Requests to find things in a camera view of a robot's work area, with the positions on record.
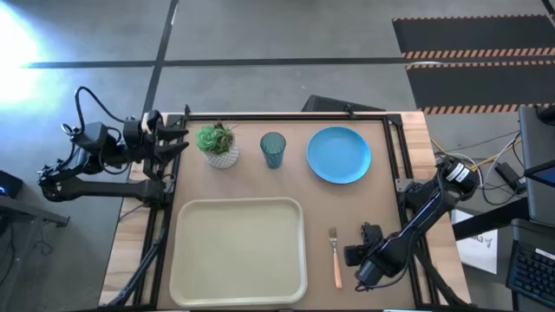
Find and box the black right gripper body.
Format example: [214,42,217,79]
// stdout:
[343,221,385,268]

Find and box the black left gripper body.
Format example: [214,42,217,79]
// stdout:
[122,109,165,158]

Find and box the fork with orange handle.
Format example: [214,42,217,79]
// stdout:
[328,226,343,290]

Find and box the blue plastic plate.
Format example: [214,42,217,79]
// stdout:
[305,126,372,185]

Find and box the teal faceted plastic cup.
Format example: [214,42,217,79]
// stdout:
[259,131,288,170]

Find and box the beige plastic tray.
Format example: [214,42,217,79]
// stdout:
[168,197,309,309]

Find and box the succulent plant in white pot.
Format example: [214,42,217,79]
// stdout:
[194,120,240,170]

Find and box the brown table mat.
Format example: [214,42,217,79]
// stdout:
[156,119,417,311]

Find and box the white paper sheet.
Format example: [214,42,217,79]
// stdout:
[450,208,500,275]

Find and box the black desk beam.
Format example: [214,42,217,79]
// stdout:
[453,197,532,242]

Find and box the grey side desk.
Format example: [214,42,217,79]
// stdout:
[0,194,70,312]

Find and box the black monitor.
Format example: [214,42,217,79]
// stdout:
[301,94,386,114]

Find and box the black device with blue light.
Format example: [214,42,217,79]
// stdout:
[0,170,23,199]

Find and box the black power adapter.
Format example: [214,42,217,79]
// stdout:
[493,161,528,195]

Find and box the black backlit keyboard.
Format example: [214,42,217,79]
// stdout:
[505,240,555,309]

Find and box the blue-lit screen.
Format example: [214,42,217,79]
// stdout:
[523,159,555,190]

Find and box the black hazard-striped floor mat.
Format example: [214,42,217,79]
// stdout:
[392,15,555,60]
[405,60,555,115]

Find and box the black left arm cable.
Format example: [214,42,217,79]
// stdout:
[62,86,131,136]

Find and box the black aluminium rig frame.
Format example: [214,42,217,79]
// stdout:
[99,103,469,311]

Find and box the yellow cable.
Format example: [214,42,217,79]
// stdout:
[430,138,521,172]

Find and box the grey cable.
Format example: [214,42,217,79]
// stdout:
[433,129,524,207]

